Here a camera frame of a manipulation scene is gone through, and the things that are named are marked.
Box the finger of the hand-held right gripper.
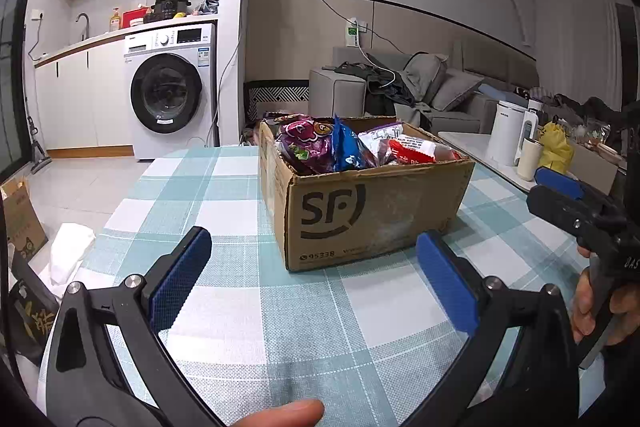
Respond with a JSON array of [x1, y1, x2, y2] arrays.
[[527, 184, 603, 239], [534, 167, 626, 219]]

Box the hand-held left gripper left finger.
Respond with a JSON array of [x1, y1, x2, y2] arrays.
[[46, 226, 216, 427]]

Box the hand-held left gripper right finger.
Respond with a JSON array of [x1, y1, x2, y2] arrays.
[[405, 229, 583, 427]]

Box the brown cardboard box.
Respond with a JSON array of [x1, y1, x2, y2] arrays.
[[258, 114, 476, 273]]

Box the red noodle snack packet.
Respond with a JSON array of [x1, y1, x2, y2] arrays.
[[387, 134, 463, 165]]

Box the silver purple snack packet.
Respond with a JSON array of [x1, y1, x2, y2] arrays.
[[357, 122, 406, 168]]

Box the blue snack packet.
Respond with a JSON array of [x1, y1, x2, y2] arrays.
[[332, 116, 378, 172]]

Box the purple pink snack packet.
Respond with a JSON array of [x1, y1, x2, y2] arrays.
[[276, 119, 336, 175]]

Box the person's right hand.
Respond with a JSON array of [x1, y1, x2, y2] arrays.
[[570, 244, 640, 348]]

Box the person's left hand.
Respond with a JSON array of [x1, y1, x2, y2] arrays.
[[220, 398, 326, 427]]

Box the yellow bag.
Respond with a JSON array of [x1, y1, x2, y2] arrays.
[[537, 121, 575, 175]]

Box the cream cup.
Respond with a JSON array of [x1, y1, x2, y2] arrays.
[[516, 138, 545, 182]]

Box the plain cardboard box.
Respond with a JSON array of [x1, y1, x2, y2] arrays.
[[567, 139, 626, 195]]

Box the white kettle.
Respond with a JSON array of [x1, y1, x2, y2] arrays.
[[486, 101, 540, 166]]

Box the dark clothes heap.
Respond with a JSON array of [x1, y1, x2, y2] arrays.
[[520, 87, 626, 128]]

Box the grey side table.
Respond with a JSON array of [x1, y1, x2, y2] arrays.
[[437, 129, 626, 198]]

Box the teal checked tablecloth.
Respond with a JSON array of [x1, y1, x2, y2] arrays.
[[37, 144, 608, 427]]

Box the light blue pillow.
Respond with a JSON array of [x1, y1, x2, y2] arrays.
[[480, 82, 528, 102]]

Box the white plastic bag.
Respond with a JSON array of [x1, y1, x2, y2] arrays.
[[47, 223, 96, 288]]

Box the grey cushion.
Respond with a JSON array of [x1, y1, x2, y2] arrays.
[[432, 69, 486, 112], [402, 53, 449, 108]]

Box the white curtain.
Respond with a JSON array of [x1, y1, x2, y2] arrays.
[[532, 0, 626, 102]]

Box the black bag with gold print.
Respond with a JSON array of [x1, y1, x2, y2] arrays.
[[7, 252, 63, 365]]

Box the printed cardboard box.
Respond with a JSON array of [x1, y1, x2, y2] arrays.
[[0, 176, 49, 268]]

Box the grey floor mop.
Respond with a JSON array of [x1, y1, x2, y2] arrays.
[[25, 116, 53, 172]]

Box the white washing machine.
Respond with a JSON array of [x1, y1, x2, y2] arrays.
[[124, 23, 218, 160]]

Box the pile of dark clothes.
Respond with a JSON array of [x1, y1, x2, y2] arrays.
[[322, 61, 433, 128]]

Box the white base cabinets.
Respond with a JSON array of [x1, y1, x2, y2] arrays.
[[34, 34, 133, 158]]

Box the black white patterned basket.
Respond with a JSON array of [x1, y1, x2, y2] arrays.
[[243, 80, 311, 142]]

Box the grey sofa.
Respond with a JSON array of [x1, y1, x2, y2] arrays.
[[308, 39, 541, 138]]

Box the dark glass door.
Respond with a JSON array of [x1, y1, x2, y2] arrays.
[[0, 0, 48, 180]]

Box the red box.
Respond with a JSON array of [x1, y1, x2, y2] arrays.
[[122, 8, 151, 28]]

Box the black pressure cooker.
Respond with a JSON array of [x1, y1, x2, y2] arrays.
[[150, 0, 193, 20]]

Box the white cable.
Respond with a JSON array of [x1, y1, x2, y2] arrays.
[[357, 44, 398, 90]]

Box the white wall charger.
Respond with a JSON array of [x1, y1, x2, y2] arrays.
[[345, 18, 368, 48]]

